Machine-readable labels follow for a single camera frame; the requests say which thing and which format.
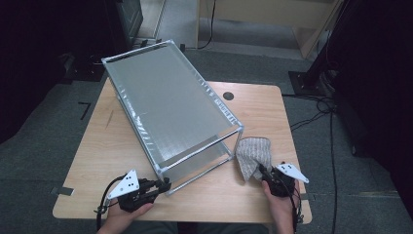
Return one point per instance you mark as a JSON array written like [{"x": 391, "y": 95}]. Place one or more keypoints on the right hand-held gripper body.
[{"x": 289, "y": 170}]

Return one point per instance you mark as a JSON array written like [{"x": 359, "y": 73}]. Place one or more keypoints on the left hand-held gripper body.
[{"x": 127, "y": 186}]

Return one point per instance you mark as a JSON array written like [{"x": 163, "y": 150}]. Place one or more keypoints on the grey knitted cloth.
[{"x": 253, "y": 152}]

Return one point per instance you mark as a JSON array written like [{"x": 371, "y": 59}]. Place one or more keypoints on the silver metal shelf rack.
[{"x": 168, "y": 100}]

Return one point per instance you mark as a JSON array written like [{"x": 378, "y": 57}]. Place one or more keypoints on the person's left hand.
[{"x": 118, "y": 219}]

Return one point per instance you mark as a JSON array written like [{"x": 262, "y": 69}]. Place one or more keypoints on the person's right hand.
[{"x": 281, "y": 208}]

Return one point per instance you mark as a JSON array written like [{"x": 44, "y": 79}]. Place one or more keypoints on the grey tape strip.
[
  {"x": 62, "y": 191},
  {"x": 307, "y": 196}
]

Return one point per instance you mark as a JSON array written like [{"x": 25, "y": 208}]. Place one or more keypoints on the black table grommet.
[{"x": 228, "y": 96}]

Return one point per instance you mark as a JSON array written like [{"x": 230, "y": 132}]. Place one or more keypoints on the black tape corner mark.
[{"x": 85, "y": 109}]

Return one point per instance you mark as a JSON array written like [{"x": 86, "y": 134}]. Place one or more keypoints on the black metal stand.
[{"x": 305, "y": 83}]

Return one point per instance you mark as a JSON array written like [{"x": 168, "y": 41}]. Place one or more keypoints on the black stand base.
[{"x": 81, "y": 70}]

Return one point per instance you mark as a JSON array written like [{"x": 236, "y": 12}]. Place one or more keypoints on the dark curtain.
[
  {"x": 26, "y": 48},
  {"x": 383, "y": 65}
]

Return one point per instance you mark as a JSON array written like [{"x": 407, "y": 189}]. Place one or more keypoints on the beige wooden furniture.
[{"x": 259, "y": 9}]

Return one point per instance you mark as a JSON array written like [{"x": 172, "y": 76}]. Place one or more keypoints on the dark cabinet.
[{"x": 126, "y": 19}]

